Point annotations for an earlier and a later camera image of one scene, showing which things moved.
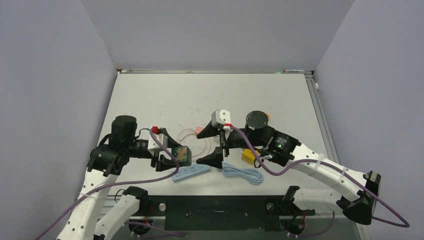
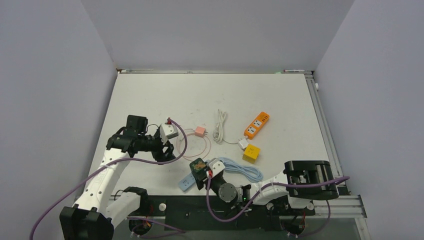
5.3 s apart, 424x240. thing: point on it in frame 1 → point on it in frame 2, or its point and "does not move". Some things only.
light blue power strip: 191,171 → 186,182
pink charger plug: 198,129 does not move
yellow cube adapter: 248,156 does not move
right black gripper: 216,157 → 201,177
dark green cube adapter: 182,155 → 197,165
